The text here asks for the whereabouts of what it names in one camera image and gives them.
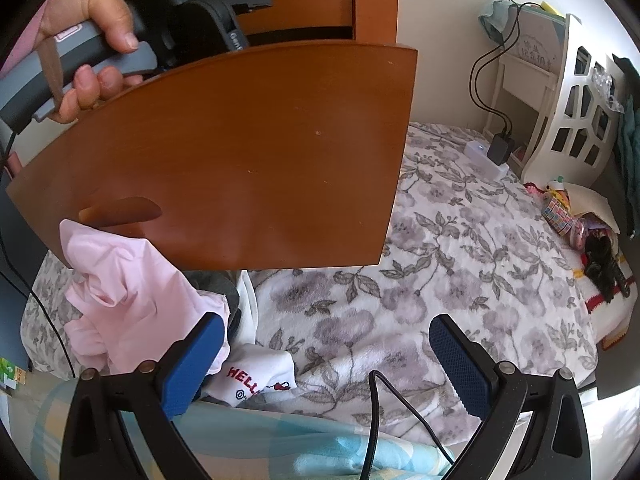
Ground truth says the person's left hand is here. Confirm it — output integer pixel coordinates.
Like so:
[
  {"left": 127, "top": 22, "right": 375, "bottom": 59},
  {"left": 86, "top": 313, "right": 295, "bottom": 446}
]
[{"left": 37, "top": 0, "right": 146, "bottom": 126}]

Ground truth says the teal cloth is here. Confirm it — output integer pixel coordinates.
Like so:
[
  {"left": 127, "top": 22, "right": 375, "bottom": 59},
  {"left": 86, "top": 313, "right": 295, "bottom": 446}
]
[{"left": 479, "top": 0, "right": 518, "bottom": 43}]

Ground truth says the cream paper sheet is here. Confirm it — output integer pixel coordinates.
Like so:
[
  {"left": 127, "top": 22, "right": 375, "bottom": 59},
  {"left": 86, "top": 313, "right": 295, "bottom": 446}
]
[{"left": 560, "top": 182, "right": 621, "bottom": 233}]

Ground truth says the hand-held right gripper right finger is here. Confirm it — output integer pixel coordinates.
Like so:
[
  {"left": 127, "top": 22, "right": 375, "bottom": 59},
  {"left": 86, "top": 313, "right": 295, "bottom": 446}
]
[{"left": 429, "top": 313, "right": 592, "bottom": 480}]

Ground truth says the black charger cable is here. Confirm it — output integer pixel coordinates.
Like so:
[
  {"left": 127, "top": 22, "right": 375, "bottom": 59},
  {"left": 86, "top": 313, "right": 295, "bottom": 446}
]
[
  {"left": 477, "top": 5, "right": 526, "bottom": 136},
  {"left": 469, "top": 2, "right": 526, "bottom": 136}
]

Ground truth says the wooden nightstand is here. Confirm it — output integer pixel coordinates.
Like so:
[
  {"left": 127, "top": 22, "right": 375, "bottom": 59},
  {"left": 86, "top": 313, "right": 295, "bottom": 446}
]
[{"left": 75, "top": 0, "right": 401, "bottom": 56}]

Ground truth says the clear plastic bag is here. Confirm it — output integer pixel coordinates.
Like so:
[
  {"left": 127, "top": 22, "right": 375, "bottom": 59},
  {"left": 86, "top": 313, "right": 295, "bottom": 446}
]
[{"left": 590, "top": 65, "right": 626, "bottom": 111}]

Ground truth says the pale picture board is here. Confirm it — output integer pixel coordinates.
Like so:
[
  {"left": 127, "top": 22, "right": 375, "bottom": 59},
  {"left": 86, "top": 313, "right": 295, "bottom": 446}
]
[{"left": 510, "top": 7, "right": 568, "bottom": 78}]

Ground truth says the black charger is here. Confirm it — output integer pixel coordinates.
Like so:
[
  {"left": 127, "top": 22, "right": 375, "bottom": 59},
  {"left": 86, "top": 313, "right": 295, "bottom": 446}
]
[{"left": 487, "top": 132, "right": 516, "bottom": 166}]

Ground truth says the teal jacket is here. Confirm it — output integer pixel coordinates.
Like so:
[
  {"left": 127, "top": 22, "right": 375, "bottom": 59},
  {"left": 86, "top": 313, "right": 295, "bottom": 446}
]
[{"left": 612, "top": 52, "right": 640, "bottom": 241}]

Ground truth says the white power strip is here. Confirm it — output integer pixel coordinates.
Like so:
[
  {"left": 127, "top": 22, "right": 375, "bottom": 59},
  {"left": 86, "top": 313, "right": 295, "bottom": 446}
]
[{"left": 464, "top": 139, "right": 508, "bottom": 178}]

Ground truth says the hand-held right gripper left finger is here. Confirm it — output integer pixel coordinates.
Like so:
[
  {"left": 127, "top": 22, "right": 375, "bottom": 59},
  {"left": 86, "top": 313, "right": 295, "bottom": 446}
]
[{"left": 60, "top": 311, "right": 226, "bottom": 480}]

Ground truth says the green printed box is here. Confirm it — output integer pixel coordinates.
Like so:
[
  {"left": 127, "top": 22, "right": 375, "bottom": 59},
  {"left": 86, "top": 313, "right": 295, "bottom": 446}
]
[{"left": 0, "top": 357, "right": 28, "bottom": 393}]

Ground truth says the pile of small toys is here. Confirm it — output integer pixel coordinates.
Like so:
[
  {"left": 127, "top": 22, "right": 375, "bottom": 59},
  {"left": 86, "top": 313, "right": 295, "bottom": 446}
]
[{"left": 525, "top": 175, "right": 601, "bottom": 256}]

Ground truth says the dark blue panel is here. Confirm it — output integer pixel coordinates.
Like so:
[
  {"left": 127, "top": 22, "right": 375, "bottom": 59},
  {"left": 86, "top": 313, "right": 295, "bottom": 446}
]
[{"left": 0, "top": 160, "right": 36, "bottom": 371}]

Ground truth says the white red printed garment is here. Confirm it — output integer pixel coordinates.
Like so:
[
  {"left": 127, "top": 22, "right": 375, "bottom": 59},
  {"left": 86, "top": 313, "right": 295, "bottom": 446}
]
[{"left": 202, "top": 270, "right": 298, "bottom": 408}]

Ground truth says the white laundry basket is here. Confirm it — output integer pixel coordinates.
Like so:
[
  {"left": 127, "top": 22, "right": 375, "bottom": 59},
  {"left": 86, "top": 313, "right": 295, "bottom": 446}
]
[{"left": 482, "top": 7, "right": 621, "bottom": 188}]

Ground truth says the cream knitted mat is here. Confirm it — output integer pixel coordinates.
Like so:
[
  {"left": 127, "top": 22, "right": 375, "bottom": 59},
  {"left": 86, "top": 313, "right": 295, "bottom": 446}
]
[{"left": 575, "top": 252, "right": 631, "bottom": 351}]

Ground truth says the wooden drawer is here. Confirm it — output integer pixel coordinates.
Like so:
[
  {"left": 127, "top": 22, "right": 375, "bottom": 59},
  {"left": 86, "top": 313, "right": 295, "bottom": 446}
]
[
  {"left": 235, "top": 0, "right": 356, "bottom": 43},
  {"left": 7, "top": 40, "right": 418, "bottom": 271}
]

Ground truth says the black fuzzy toy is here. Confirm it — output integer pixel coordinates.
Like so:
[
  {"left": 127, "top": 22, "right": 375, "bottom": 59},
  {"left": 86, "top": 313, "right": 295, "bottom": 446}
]
[{"left": 582, "top": 235, "right": 632, "bottom": 303}]

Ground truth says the light blue checked cloth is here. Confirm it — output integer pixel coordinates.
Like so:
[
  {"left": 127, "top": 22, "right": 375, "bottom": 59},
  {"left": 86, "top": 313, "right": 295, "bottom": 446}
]
[{"left": 20, "top": 375, "right": 456, "bottom": 480}]

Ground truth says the grey cloth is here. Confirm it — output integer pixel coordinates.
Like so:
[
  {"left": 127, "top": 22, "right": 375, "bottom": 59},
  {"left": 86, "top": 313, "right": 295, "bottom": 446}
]
[{"left": 185, "top": 270, "right": 243, "bottom": 331}]

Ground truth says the grey floral blanket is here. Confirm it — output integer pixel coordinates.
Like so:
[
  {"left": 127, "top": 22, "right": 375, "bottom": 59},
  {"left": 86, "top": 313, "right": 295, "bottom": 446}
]
[{"left": 22, "top": 122, "right": 601, "bottom": 451}]

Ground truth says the pink garment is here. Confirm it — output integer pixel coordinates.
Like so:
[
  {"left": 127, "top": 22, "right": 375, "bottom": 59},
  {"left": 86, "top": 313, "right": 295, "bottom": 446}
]
[{"left": 60, "top": 219, "right": 231, "bottom": 378}]

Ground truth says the closed wooden drawer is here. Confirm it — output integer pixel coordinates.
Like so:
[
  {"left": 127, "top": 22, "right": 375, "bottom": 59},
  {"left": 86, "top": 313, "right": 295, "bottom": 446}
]
[{"left": 235, "top": 0, "right": 356, "bottom": 43}]

